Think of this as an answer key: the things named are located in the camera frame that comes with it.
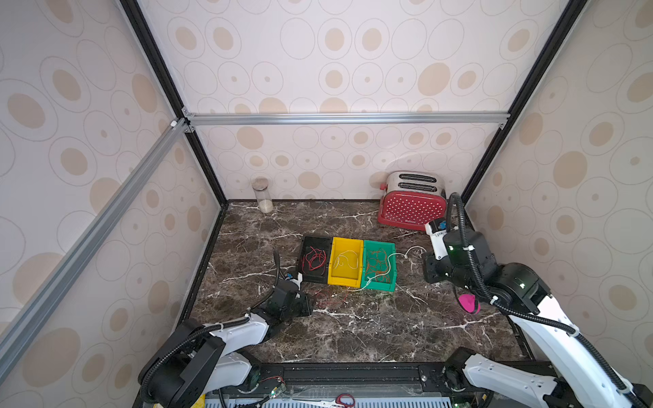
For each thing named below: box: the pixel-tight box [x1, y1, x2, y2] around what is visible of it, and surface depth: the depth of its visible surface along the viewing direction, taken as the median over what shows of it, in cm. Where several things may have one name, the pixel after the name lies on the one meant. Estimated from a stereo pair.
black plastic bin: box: [297, 235, 333, 284], surface depth 99 cm
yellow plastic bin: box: [327, 236, 364, 289], surface depth 97 cm
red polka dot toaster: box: [377, 170, 448, 232], surface depth 104 cm
